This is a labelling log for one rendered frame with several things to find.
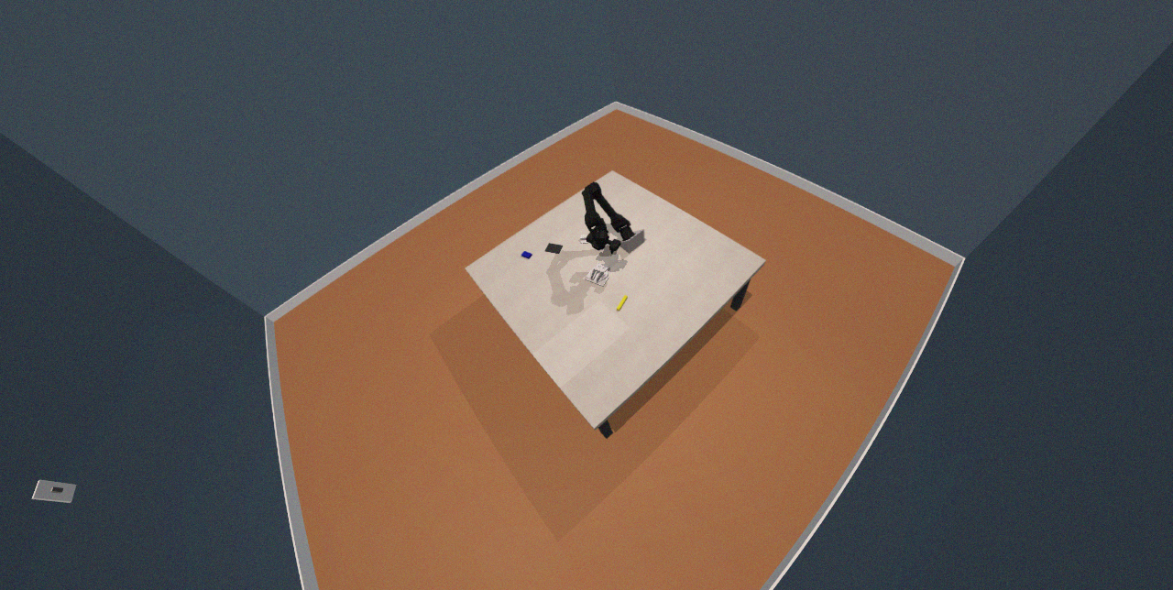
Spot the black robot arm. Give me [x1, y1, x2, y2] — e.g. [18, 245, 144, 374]
[582, 182, 636, 251]

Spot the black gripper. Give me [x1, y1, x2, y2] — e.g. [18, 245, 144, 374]
[587, 230, 621, 255]

